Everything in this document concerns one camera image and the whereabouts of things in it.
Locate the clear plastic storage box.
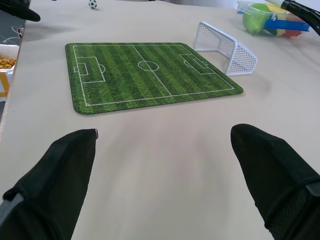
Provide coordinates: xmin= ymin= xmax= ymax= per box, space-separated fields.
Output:
xmin=236 ymin=0 xmax=311 ymax=39

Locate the yellow toy block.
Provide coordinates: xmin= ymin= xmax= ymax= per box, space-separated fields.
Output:
xmin=265 ymin=3 xmax=288 ymax=21

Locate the green toy pear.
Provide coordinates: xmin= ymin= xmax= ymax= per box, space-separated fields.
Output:
xmin=242 ymin=3 xmax=271 ymax=37

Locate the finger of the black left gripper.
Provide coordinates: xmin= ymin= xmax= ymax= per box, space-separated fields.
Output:
xmin=0 ymin=0 xmax=41 ymax=22

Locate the blue plastic box lid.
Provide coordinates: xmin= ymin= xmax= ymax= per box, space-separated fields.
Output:
xmin=264 ymin=18 xmax=311 ymax=33

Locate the white tray of yellow pieces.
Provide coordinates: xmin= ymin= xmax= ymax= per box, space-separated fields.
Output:
xmin=0 ymin=43 xmax=20 ymax=75

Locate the red toy fruit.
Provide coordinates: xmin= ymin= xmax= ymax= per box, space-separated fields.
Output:
xmin=281 ymin=29 xmax=302 ymax=39

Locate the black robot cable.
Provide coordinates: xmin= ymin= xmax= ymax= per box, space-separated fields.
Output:
xmin=280 ymin=0 xmax=320 ymax=38

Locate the green soccer field mat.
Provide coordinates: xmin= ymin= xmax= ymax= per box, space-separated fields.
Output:
xmin=64 ymin=42 xmax=244 ymax=116

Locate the white mini soccer goal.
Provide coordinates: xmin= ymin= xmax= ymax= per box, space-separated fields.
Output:
xmin=193 ymin=21 xmax=258 ymax=77

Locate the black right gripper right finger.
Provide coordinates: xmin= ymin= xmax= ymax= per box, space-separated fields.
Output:
xmin=230 ymin=123 xmax=320 ymax=240

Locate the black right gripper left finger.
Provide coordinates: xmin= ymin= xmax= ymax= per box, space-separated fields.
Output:
xmin=0 ymin=128 xmax=99 ymax=240

